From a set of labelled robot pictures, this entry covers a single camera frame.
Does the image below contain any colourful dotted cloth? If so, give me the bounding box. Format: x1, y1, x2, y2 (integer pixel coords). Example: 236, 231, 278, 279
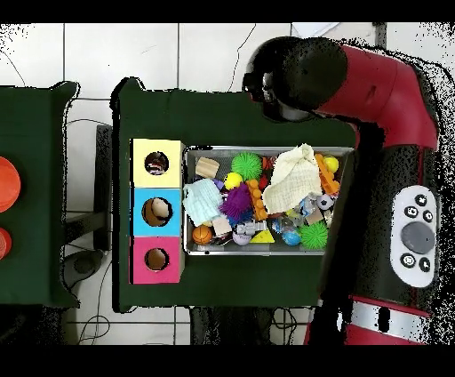
146, 153, 169, 175

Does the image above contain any orange toy building brick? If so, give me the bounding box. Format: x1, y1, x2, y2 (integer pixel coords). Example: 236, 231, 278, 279
245, 179, 268, 222
314, 152, 341, 196

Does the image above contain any wooden box with three holes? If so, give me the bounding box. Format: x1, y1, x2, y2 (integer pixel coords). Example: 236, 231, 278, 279
129, 138, 187, 285

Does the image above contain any yellow plastic ball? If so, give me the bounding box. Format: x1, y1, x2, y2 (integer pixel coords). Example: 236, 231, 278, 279
223, 172, 244, 191

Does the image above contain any purple spiky rubber toy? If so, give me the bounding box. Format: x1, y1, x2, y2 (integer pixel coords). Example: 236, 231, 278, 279
219, 182, 254, 227

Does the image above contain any mint green knitted cloth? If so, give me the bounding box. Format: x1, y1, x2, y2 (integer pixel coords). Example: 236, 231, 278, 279
182, 178, 224, 228

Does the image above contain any green spiky rubber ball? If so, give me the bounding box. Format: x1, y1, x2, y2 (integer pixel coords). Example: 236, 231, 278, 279
231, 152, 263, 182
299, 221, 329, 250

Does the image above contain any plain wooden wedge block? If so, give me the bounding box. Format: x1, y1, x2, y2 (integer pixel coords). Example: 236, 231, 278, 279
195, 156, 220, 179

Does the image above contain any cream knitted cloth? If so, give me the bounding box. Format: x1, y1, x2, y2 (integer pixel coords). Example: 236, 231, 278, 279
261, 142, 323, 215

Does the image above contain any dark green table cloth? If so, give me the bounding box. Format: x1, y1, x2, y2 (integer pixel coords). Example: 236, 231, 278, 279
111, 77, 358, 314
0, 81, 81, 310

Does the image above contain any white tray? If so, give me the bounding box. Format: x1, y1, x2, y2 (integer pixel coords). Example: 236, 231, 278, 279
291, 22, 340, 38

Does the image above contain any grey metal bar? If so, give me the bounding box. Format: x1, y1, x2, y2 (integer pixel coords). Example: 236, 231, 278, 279
372, 22, 387, 49

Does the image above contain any large orange disc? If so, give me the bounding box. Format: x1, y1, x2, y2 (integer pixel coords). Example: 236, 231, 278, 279
0, 156, 21, 213

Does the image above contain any small orange disc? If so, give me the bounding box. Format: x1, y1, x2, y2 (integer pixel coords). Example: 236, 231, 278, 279
0, 227, 12, 261

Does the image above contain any silver wire mesh bin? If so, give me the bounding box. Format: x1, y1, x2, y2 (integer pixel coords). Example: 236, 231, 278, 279
183, 145, 355, 256

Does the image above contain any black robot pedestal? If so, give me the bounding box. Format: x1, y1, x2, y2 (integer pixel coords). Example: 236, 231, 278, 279
189, 306, 275, 345

